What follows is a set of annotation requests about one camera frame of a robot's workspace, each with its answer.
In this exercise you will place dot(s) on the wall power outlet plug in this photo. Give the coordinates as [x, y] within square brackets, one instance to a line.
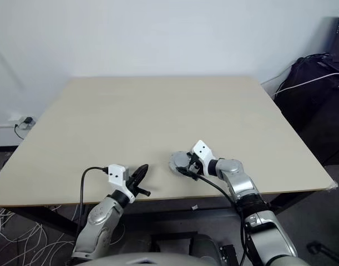
[20, 122]

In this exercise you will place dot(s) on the grey rounded robot housing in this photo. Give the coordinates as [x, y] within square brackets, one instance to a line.
[205, 246]

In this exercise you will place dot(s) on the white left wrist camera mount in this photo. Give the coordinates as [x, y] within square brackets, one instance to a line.
[116, 173]

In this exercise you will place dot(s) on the black plug adapter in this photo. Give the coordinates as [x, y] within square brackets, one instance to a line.
[27, 120]

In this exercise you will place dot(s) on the grey round motor housing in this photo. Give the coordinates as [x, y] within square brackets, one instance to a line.
[174, 169]

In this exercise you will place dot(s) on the black metal table frame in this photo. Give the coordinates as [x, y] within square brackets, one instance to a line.
[47, 219]

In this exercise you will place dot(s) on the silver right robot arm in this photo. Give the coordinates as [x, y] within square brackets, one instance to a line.
[235, 171]

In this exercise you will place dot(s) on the small white paper scrap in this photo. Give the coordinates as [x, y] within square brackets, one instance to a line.
[195, 207]

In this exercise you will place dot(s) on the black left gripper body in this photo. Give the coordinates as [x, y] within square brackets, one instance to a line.
[131, 187]

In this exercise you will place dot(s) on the large black bag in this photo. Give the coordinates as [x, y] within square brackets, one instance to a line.
[305, 110]

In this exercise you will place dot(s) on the silver robot torso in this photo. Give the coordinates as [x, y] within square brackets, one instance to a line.
[172, 259]

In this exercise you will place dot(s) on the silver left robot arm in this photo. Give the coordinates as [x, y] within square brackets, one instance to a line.
[102, 219]

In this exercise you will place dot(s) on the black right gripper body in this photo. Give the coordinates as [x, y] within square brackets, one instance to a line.
[196, 166]

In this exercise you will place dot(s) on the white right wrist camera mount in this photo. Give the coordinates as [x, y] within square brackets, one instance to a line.
[201, 149]

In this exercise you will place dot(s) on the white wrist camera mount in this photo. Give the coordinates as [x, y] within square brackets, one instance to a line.
[201, 149]
[116, 173]

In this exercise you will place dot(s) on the black floor device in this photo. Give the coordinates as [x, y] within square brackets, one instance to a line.
[324, 249]

